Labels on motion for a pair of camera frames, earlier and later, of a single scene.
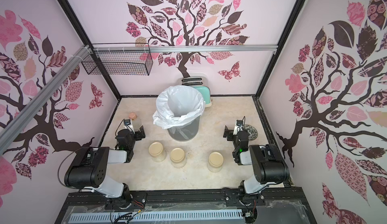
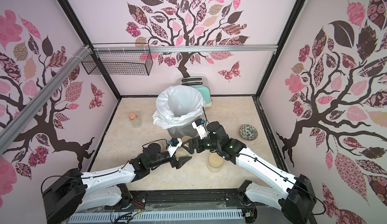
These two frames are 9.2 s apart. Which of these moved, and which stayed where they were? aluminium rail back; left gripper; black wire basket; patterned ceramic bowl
Moved: left gripper
Stayed: patterned ceramic bowl; aluminium rail back; black wire basket
